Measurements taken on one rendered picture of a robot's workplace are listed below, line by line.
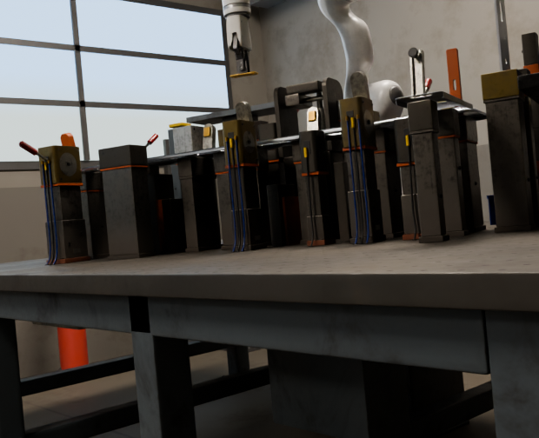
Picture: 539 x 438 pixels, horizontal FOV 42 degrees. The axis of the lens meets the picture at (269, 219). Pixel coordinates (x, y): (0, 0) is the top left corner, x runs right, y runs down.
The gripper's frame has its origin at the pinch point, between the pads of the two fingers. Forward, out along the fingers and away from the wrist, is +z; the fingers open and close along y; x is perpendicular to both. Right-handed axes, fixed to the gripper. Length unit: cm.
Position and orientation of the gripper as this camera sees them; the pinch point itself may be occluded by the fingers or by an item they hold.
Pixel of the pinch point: (242, 67)
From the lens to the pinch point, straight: 221.8
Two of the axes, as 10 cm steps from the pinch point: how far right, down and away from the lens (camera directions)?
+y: -2.9, 0.4, -9.6
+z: 1.1, 9.9, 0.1
